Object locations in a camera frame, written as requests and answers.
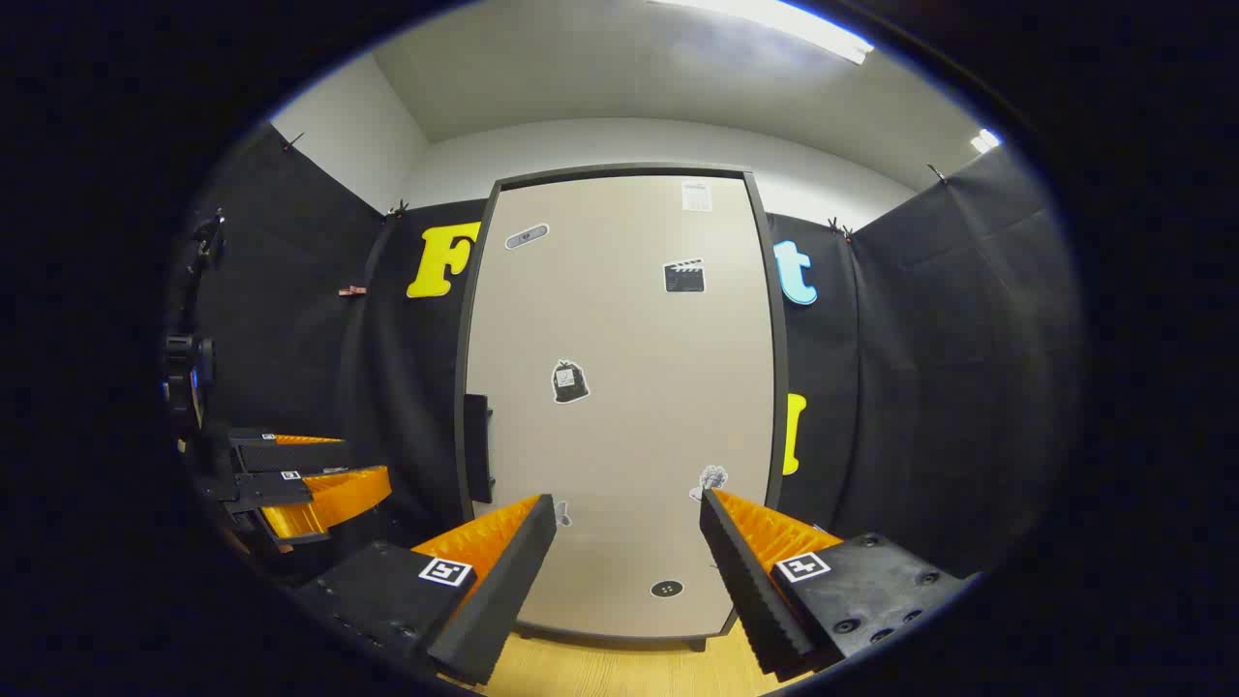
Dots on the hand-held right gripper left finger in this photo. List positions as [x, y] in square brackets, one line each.
[503, 581]

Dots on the small ceiling light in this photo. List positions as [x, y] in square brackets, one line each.
[985, 141]

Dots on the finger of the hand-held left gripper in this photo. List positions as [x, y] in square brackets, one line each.
[290, 455]
[339, 494]

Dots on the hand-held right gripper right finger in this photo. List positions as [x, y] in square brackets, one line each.
[740, 571]

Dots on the black backdrop cloth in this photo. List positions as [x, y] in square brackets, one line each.
[920, 368]

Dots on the dark grey cabinet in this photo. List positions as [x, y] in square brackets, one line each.
[461, 339]

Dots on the long ceiling light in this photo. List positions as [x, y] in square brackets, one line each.
[774, 24]

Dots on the grey cabinet door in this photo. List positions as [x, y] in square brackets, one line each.
[619, 426]

